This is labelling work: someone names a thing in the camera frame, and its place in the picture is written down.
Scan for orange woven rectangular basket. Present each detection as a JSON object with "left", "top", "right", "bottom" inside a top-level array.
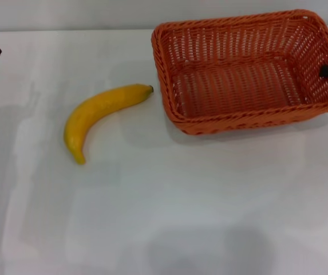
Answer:
[{"left": 151, "top": 9, "right": 328, "bottom": 136}]

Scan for yellow banana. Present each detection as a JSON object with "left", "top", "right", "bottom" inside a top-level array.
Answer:
[{"left": 63, "top": 83, "right": 155, "bottom": 166}]

